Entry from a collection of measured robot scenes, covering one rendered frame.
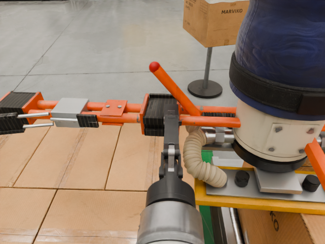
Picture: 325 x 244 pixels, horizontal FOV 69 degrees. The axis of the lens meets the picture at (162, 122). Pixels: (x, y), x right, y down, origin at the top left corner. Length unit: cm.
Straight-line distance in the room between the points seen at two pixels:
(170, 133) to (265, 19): 22
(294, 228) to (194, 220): 33
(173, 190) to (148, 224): 6
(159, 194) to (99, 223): 66
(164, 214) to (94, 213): 72
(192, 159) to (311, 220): 26
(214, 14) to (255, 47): 175
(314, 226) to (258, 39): 37
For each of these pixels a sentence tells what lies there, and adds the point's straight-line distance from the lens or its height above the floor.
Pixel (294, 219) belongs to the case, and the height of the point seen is 92.
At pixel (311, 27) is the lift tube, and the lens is 39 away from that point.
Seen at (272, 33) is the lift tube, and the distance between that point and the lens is 40.
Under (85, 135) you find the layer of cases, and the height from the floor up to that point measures 54.
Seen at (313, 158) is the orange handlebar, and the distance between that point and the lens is 50.
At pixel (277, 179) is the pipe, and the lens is 55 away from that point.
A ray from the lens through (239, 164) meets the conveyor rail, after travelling 112.
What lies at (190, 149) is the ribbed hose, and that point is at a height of 103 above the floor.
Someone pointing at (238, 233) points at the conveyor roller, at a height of 55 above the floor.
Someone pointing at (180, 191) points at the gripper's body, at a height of 111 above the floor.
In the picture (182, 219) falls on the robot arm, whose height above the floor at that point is 112.
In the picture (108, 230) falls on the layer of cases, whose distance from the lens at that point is 98.
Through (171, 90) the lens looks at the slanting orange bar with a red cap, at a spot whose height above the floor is 114.
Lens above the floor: 139
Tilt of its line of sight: 38 degrees down
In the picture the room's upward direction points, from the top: straight up
